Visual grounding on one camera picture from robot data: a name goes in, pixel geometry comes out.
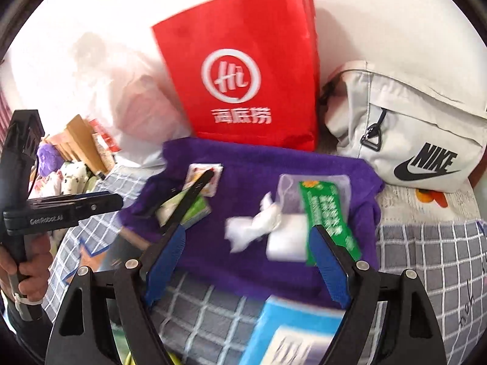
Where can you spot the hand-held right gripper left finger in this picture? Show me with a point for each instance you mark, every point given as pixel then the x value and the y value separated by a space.
pixel 167 262

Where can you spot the wooden cabinet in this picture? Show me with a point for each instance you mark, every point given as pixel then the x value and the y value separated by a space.
pixel 76 129

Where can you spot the white plastic bag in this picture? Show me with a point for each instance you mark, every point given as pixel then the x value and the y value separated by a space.
pixel 114 83

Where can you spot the grey waist bag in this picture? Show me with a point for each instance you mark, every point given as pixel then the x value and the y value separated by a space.
pixel 411 121

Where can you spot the blue tissue pack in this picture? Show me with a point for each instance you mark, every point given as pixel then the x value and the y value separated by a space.
pixel 289 319

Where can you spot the white lace cloth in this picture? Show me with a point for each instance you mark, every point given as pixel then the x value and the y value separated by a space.
pixel 399 205

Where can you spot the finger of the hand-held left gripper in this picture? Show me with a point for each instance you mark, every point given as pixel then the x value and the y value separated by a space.
pixel 102 203

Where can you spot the white sponge block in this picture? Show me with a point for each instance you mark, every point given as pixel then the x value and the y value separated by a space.
pixel 285 239

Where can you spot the spotted plush toy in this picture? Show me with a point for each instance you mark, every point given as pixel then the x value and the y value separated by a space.
pixel 72 176

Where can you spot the purple plush toy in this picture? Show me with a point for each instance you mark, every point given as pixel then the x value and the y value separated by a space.
pixel 49 159

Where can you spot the person's left hand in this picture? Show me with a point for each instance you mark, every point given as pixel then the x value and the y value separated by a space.
pixel 36 258

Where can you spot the red striped curtain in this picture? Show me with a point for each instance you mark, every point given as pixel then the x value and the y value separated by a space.
pixel 3 110

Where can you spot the grey checked bedspread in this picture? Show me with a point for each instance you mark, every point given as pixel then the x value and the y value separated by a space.
pixel 437 258

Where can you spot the clear plastic packet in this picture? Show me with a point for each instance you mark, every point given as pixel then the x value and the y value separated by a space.
pixel 289 194

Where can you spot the red paper bag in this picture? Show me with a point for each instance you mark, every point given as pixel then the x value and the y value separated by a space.
pixel 247 38

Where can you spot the dark green box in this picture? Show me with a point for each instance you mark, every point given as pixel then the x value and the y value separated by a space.
pixel 125 251

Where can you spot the dark green packet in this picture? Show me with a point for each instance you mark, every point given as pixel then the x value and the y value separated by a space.
pixel 327 213

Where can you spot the light green packet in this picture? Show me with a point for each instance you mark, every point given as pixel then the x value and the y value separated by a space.
pixel 198 211

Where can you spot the purple towel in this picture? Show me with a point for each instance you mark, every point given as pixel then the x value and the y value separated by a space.
pixel 236 270

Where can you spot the white cotton wad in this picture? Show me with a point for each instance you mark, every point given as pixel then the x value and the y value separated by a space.
pixel 247 228

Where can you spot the person's left forearm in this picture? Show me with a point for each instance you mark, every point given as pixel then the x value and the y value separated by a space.
pixel 23 334

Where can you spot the small printed sachet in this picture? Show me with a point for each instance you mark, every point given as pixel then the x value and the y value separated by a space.
pixel 196 173

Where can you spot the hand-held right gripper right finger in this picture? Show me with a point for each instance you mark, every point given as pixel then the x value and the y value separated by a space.
pixel 329 266

